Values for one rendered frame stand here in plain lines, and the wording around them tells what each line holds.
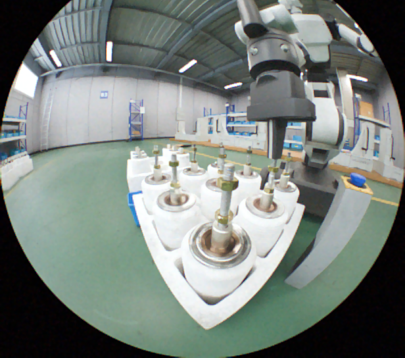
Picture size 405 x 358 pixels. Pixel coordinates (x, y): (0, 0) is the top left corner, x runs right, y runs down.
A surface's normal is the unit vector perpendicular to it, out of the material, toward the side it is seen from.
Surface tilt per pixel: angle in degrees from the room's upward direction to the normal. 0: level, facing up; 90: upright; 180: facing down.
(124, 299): 0
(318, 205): 90
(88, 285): 0
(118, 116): 90
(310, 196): 90
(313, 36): 127
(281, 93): 90
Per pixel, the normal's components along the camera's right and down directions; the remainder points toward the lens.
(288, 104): -0.94, 0.04
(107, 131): 0.63, 0.17
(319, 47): -0.33, 0.73
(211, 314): 0.02, -0.98
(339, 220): -0.80, 0.11
